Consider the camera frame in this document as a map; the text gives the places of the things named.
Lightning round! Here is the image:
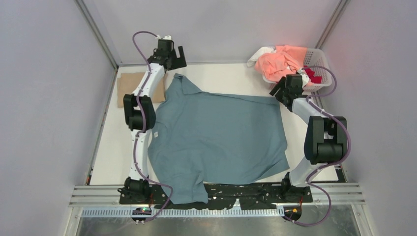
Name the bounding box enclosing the white plastic laundry basket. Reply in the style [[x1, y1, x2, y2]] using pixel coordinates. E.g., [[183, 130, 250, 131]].
[[262, 48, 332, 92]]

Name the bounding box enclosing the blue-grey polo t-shirt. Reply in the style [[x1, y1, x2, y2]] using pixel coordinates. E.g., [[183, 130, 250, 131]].
[[148, 74, 289, 204]]

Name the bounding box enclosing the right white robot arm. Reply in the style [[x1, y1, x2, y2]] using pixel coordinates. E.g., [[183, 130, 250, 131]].
[[270, 74, 348, 202]]

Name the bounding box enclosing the folded tan t-shirt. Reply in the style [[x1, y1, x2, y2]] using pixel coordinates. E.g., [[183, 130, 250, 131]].
[[117, 72, 167, 108]]

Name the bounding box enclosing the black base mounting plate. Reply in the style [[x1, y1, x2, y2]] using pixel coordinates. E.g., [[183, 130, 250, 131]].
[[118, 182, 313, 210]]

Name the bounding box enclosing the red t-shirt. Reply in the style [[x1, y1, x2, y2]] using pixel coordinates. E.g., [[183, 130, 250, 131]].
[[304, 67, 322, 84]]

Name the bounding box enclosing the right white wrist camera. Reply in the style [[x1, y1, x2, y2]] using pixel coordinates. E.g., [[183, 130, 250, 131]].
[[300, 72, 311, 88]]

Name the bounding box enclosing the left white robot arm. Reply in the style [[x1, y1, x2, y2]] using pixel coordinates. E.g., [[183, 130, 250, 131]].
[[118, 35, 187, 205]]

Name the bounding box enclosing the white t-shirt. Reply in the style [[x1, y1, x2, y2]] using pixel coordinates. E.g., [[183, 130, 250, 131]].
[[246, 46, 276, 67]]

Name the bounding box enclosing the aluminium front rail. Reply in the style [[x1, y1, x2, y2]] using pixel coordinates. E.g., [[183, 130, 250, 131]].
[[69, 182, 365, 217]]

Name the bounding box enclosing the salmon pink t-shirt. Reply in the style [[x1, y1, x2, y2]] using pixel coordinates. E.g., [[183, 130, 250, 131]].
[[254, 45, 307, 82]]

